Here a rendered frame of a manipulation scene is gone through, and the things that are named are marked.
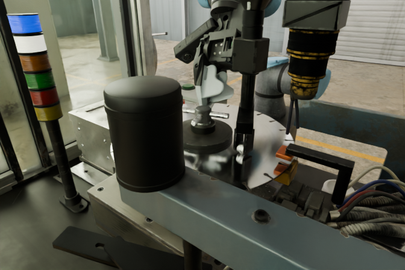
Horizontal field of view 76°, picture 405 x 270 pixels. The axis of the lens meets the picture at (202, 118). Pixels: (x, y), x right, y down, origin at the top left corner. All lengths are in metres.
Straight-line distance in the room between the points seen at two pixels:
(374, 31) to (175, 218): 6.14
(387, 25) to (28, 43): 6.07
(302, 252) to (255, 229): 0.03
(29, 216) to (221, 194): 0.56
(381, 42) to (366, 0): 0.85
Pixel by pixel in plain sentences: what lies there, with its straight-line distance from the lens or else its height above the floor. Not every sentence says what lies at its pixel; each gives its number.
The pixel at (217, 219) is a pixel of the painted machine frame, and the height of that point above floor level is 1.04.
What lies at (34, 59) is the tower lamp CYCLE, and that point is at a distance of 0.54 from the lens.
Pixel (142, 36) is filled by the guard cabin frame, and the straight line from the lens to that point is 0.94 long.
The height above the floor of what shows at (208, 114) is 1.00.
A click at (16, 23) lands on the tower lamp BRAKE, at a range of 0.54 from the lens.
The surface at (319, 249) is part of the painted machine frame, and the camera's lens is 0.19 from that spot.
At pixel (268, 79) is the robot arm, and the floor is 0.91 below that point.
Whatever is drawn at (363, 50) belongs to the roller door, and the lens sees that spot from 6.31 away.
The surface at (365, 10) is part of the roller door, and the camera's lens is 6.26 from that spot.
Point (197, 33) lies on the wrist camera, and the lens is 0.55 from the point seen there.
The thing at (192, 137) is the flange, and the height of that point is 0.96.
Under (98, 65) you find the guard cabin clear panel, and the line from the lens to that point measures 0.86.
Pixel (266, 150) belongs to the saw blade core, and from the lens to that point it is 0.45.
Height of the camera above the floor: 1.18
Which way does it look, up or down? 25 degrees down
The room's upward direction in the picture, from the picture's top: straight up
